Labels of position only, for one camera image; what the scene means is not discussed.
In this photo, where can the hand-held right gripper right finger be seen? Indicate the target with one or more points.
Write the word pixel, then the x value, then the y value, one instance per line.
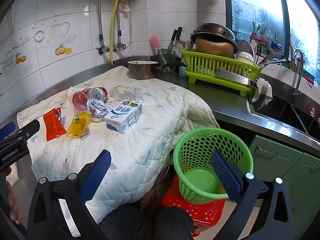
pixel 225 177

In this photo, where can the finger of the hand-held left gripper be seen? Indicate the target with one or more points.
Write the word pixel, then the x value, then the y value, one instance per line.
pixel 29 128
pixel 7 130

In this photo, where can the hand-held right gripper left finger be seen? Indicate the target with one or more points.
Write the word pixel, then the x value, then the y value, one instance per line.
pixel 96 175

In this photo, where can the orange snack packet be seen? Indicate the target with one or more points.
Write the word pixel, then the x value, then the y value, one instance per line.
pixel 53 125

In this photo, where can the green plastic basket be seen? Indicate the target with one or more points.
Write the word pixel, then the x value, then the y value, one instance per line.
pixel 190 155

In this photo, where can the yellow plastic wrapper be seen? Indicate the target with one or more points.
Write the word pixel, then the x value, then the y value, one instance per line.
pixel 77 126

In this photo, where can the white blue milk carton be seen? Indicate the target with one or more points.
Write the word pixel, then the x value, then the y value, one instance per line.
pixel 122 116

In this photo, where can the paper ball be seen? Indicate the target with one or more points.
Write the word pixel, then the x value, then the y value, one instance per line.
pixel 96 106

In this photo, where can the crushed drink can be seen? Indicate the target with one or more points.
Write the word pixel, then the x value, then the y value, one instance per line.
pixel 96 93

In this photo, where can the person's left hand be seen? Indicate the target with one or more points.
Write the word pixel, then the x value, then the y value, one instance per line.
pixel 13 206

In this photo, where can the person's left leg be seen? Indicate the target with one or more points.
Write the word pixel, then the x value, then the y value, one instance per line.
pixel 122 222

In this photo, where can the person's leg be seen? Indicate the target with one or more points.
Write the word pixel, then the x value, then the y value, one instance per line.
pixel 172 223
pixel 122 222

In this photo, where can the red plastic stool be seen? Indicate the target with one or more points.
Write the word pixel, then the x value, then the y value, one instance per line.
pixel 175 200

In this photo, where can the red flowered plastic cup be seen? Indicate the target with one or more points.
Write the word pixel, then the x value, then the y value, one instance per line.
pixel 80 100

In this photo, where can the green cabinet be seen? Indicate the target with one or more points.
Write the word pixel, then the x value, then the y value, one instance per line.
pixel 287 180

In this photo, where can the white quilted cloth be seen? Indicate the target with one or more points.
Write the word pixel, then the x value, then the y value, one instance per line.
pixel 150 142

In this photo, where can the person's right leg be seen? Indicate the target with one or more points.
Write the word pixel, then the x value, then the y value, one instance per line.
pixel 172 223

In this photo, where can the steel sink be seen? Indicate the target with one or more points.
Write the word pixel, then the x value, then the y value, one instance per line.
pixel 275 112

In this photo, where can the clear plastic bottle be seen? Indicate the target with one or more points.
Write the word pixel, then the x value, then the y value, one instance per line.
pixel 125 93

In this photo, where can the white dishcloth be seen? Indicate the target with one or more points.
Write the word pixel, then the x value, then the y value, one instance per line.
pixel 262 88

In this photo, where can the steel cleaver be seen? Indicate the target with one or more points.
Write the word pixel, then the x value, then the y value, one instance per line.
pixel 230 76

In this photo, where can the teal cup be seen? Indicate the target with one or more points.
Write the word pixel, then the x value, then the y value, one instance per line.
pixel 182 71

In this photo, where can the green dish rack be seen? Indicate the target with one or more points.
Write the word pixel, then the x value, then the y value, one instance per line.
pixel 200 60

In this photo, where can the steel faucet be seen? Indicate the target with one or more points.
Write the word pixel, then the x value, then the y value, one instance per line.
pixel 298 80

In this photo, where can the stack of white bowls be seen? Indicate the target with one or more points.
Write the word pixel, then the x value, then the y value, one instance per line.
pixel 243 56

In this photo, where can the bundle of metal utensils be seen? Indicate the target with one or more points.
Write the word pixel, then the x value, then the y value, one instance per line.
pixel 271 62

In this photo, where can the brown clay pot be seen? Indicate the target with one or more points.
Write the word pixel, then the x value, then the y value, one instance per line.
pixel 212 46

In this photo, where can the white plate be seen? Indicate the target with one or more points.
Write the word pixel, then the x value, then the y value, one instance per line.
pixel 243 45

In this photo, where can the green glass jar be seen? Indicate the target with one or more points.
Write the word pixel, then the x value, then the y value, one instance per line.
pixel 163 55

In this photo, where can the wooden spatula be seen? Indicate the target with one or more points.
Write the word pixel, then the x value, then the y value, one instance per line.
pixel 180 47

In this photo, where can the blue plant container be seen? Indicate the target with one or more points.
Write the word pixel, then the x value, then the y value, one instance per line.
pixel 275 46

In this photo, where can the sprouting onion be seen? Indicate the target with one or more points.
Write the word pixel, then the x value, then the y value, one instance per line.
pixel 263 40
pixel 254 36

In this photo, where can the pink bottle brush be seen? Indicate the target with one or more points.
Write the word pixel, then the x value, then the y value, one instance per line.
pixel 154 42

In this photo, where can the black wok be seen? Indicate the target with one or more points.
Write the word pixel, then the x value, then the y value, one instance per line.
pixel 212 28

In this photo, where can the window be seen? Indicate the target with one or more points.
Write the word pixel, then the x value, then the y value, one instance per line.
pixel 255 5

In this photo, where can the wall water valve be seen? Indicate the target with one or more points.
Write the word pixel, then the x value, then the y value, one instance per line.
pixel 119 46
pixel 103 50

